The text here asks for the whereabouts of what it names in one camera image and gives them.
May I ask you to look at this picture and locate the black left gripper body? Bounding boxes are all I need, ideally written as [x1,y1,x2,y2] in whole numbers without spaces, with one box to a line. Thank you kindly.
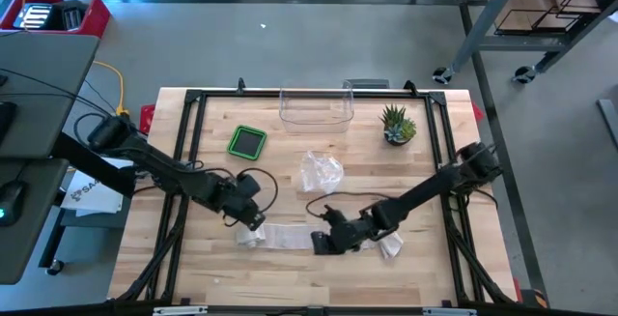
[219,187,260,223]

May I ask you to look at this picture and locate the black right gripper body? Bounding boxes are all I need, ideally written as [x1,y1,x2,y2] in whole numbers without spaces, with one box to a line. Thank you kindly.
[321,204,382,254]

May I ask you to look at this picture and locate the white elastic bandage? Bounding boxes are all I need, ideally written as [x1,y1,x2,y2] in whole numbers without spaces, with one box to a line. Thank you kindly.
[235,222,405,260]

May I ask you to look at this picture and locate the clear plastic bag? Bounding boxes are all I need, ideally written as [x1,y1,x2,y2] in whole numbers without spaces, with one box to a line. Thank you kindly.
[298,150,346,194]

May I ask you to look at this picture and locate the black base beam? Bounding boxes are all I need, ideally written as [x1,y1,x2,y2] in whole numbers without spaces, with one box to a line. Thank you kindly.
[0,301,618,316]

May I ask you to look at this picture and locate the succulent in black pot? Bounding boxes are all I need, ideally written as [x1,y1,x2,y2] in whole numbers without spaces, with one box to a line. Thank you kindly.
[379,103,417,147]

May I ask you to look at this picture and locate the clear plastic container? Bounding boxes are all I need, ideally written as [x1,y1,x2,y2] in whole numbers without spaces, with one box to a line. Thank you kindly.
[278,85,355,134]

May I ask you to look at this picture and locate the white paper sheets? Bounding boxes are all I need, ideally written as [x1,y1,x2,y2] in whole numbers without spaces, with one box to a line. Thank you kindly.
[61,158,126,217]

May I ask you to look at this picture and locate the dark desk base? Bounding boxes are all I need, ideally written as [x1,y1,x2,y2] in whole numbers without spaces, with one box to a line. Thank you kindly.
[38,207,129,276]

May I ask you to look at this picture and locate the black caster wheel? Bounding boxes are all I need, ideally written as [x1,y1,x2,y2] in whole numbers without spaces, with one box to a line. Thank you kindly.
[432,66,455,85]
[512,64,537,84]

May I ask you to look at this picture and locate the small grey desk panel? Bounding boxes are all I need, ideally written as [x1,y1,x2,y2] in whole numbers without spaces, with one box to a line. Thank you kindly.
[0,158,71,286]

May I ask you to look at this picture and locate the black computer mouse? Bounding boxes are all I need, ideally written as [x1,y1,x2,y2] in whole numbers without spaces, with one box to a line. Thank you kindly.
[0,180,26,229]

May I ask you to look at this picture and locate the red plastic crate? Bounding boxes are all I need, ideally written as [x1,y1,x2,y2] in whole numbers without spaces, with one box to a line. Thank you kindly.
[0,0,112,39]

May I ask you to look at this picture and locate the large grey desk panel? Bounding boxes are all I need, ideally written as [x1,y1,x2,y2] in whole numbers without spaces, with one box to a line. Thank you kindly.
[0,30,101,160]

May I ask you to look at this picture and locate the black device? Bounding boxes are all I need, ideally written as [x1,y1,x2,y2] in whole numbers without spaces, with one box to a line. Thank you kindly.
[47,0,91,32]

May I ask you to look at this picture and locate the silver ribbed device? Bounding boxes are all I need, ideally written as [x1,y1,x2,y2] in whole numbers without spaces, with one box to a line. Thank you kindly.
[13,4,53,31]

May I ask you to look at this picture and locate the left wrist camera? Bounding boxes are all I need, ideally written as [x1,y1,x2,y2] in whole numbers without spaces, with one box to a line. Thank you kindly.
[243,209,267,233]

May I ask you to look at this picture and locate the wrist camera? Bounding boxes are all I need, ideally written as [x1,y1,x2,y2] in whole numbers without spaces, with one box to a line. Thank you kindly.
[310,230,332,257]
[243,209,267,233]

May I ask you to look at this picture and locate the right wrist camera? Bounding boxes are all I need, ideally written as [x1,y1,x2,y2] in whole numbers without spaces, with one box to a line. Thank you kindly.
[310,230,332,257]

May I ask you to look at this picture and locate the black looped cable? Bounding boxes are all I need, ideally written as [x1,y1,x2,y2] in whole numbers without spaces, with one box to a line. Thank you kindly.
[304,190,392,219]
[236,166,280,214]

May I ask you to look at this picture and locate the silver bracket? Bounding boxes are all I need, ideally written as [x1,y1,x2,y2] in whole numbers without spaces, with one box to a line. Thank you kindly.
[153,305,209,316]
[422,307,477,316]

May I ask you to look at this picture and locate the yellow cable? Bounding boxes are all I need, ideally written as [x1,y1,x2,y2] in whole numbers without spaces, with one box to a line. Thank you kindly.
[91,60,131,119]

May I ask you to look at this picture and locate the grey metal-frame table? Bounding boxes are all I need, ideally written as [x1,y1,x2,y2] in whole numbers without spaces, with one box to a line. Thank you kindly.
[432,0,618,85]

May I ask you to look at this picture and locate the black wire rack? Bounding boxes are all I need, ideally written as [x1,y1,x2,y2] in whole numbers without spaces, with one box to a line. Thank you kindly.
[494,0,618,36]

